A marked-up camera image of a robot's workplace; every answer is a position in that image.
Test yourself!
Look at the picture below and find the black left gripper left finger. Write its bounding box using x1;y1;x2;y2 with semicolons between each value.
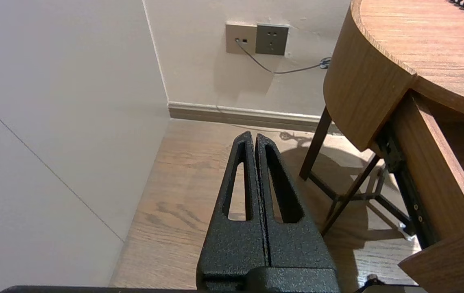
196;131;270;281

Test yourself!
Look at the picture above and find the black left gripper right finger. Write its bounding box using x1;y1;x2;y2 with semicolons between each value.
256;133;336;269

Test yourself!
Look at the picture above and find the thin grey telephone line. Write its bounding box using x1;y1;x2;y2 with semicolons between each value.
236;39;332;75

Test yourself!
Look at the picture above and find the round wooden side table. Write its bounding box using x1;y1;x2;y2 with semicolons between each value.
299;0;464;249

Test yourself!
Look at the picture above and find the grey wall baseboard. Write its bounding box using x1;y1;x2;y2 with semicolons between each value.
168;102;342;135

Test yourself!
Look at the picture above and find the grey wall power socket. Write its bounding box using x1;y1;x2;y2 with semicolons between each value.
255;24;290;56

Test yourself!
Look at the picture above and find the wall power outlet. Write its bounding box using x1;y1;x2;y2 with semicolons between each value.
226;22;257;55

